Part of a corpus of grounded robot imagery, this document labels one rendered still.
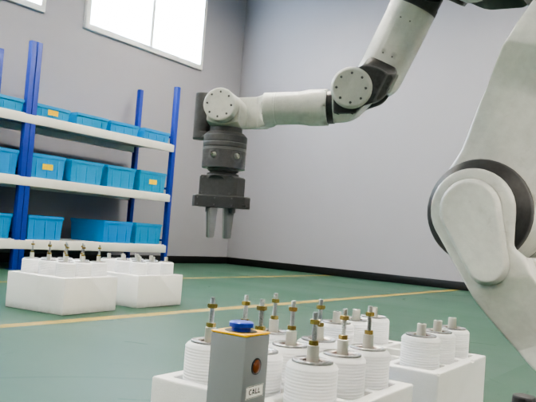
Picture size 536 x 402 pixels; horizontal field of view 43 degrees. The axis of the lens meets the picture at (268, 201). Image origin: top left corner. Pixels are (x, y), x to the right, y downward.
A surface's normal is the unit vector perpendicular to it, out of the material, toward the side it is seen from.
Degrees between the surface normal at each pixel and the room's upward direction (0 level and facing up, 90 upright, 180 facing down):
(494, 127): 90
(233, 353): 90
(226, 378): 90
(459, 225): 90
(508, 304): 113
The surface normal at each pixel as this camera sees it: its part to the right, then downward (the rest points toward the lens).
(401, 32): -0.21, 0.07
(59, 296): -0.46, -0.07
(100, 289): 0.88, 0.04
